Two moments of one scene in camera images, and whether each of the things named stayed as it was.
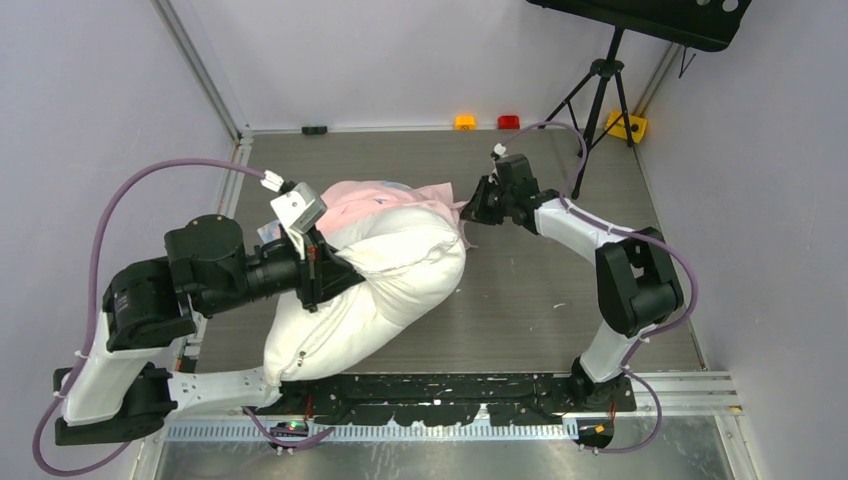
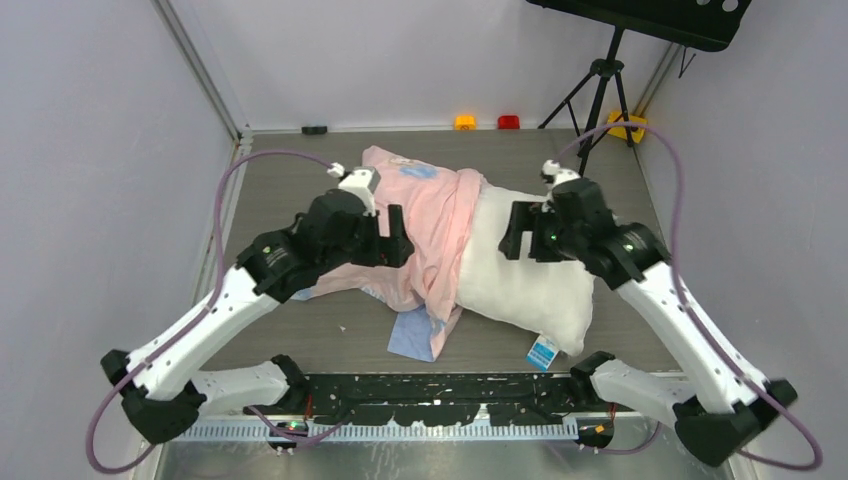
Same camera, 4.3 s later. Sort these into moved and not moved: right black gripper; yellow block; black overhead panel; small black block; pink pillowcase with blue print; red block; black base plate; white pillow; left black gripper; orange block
Moved: white pillow; left black gripper; right black gripper; pink pillowcase with blue print
Not moved: small black block; orange block; yellow block; red block; black overhead panel; black base plate
